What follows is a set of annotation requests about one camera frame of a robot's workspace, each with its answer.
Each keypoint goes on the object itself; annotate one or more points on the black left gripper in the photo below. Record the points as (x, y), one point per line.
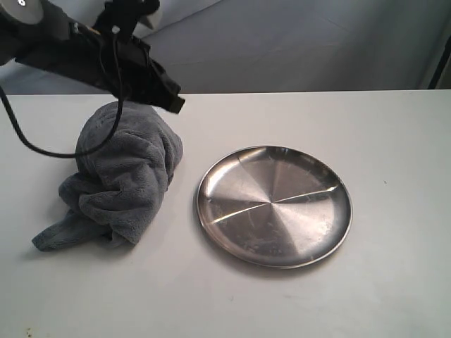
(107, 58)

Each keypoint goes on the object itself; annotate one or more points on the grey fleece towel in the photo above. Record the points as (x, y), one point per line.
(118, 190)

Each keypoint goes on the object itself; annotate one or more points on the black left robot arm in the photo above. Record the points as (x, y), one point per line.
(37, 34)

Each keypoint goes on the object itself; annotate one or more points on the grey backdrop cloth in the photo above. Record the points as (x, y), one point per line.
(299, 46)

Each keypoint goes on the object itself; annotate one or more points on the round steel plate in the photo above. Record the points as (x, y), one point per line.
(274, 207)

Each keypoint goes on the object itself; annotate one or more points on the black backdrop stand pole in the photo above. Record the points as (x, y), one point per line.
(440, 78)

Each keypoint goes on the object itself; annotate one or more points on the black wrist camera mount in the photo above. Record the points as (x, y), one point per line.
(125, 15)

